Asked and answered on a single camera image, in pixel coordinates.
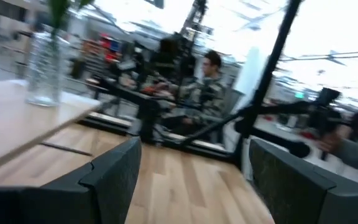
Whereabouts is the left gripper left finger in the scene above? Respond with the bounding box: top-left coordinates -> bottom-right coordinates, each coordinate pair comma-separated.
40,136 -> 142,224

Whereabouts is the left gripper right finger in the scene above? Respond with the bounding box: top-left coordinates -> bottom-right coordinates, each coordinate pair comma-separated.
249,139 -> 358,224

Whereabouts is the diamond-pattern clear glass vase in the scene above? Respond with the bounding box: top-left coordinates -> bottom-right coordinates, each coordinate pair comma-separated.
25,30 -> 64,107

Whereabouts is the wooden shelf with black legs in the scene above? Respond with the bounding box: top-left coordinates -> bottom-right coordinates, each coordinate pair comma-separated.
0,79 -> 103,178

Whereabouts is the person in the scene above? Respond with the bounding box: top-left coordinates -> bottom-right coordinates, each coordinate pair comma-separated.
318,105 -> 358,177
154,49 -> 231,142

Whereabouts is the grey office chair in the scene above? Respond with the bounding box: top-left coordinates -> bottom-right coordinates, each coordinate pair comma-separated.
221,88 -> 246,146

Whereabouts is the black metal rig frame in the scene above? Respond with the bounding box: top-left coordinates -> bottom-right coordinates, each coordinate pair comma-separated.
79,0 -> 343,166

